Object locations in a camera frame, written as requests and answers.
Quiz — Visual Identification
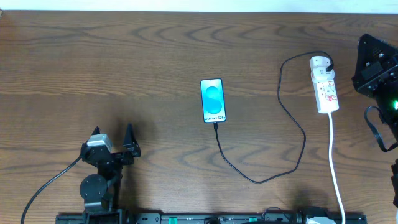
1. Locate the blue Samsung Galaxy smartphone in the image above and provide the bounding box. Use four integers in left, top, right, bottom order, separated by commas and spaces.
200, 78, 226, 123

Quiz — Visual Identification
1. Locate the white power strip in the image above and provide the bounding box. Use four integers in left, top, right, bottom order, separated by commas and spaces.
311, 68, 339, 114

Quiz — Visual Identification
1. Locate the black USB charging cable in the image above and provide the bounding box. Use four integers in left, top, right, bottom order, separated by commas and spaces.
213, 50, 335, 184

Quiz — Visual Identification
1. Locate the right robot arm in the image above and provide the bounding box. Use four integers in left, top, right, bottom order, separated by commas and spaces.
352, 34, 397, 152

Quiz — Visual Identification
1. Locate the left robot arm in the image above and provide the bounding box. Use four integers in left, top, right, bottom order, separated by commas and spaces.
80, 124, 141, 223

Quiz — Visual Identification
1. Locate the white USB wall charger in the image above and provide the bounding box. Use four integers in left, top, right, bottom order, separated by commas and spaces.
310, 56, 335, 83

